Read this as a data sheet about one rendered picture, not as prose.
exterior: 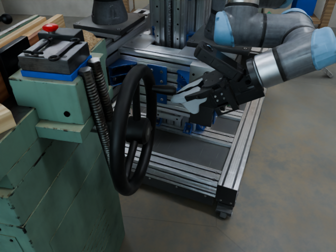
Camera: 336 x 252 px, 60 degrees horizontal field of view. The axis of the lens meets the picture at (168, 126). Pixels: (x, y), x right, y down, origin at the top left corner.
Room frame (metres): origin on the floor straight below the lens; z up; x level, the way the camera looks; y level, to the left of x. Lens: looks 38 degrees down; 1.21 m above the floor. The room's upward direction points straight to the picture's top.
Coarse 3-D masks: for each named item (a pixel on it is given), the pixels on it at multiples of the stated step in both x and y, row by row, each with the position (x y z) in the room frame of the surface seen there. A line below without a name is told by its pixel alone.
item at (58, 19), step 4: (52, 16) 0.90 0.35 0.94; (56, 16) 0.90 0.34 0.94; (60, 16) 0.90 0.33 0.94; (48, 20) 0.86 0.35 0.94; (52, 20) 0.86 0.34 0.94; (56, 20) 0.88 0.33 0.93; (60, 20) 0.90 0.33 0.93; (40, 24) 0.82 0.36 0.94; (60, 24) 0.89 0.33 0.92; (64, 24) 0.92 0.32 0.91; (36, 28) 0.79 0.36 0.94; (40, 28) 0.79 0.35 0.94; (28, 32) 0.76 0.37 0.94; (32, 32) 0.76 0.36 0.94
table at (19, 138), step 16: (96, 48) 0.76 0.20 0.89; (112, 96) 0.60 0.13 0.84; (16, 112) 0.45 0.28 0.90; (32, 112) 0.45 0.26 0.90; (16, 128) 0.40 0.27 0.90; (32, 128) 0.44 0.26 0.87; (48, 128) 0.44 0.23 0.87; (64, 128) 0.44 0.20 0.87; (80, 128) 0.44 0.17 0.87; (0, 144) 0.36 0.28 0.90; (16, 144) 0.39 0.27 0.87; (0, 160) 0.35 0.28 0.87; (16, 160) 0.38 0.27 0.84; (0, 176) 0.34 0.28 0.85
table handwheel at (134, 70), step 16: (144, 64) 0.58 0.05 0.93; (128, 80) 0.48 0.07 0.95; (144, 80) 0.60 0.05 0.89; (128, 96) 0.45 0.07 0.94; (128, 112) 0.43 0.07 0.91; (112, 128) 0.40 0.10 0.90; (128, 128) 0.49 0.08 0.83; (144, 128) 0.49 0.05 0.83; (112, 144) 0.38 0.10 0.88; (144, 144) 0.57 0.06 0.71; (112, 160) 0.37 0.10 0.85; (128, 160) 0.44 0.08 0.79; (144, 160) 0.53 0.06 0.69; (112, 176) 0.37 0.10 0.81; (128, 176) 0.41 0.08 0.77; (128, 192) 0.39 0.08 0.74
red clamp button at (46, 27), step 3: (45, 24) 0.57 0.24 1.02; (48, 24) 0.57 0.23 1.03; (51, 24) 0.57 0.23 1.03; (54, 24) 0.57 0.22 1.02; (42, 27) 0.56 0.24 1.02; (45, 27) 0.56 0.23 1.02; (48, 27) 0.56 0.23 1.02; (51, 27) 0.56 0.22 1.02; (54, 27) 0.56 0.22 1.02; (57, 27) 0.57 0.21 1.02; (45, 30) 0.55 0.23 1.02; (48, 30) 0.55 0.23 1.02; (51, 30) 0.56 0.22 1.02; (54, 30) 0.56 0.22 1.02
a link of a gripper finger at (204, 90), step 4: (216, 84) 0.56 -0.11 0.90; (204, 88) 0.56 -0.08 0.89; (208, 88) 0.55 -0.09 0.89; (212, 88) 0.55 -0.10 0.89; (196, 92) 0.56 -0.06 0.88; (200, 92) 0.55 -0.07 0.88; (204, 92) 0.55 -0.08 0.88; (208, 92) 0.55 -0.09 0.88; (184, 96) 0.57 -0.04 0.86; (188, 96) 0.56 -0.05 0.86; (192, 96) 0.56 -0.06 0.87; (196, 96) 0.55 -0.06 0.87; (200, 96) 0.55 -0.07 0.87; (204, 96) 0.55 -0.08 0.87; (188, 100) 0.57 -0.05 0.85
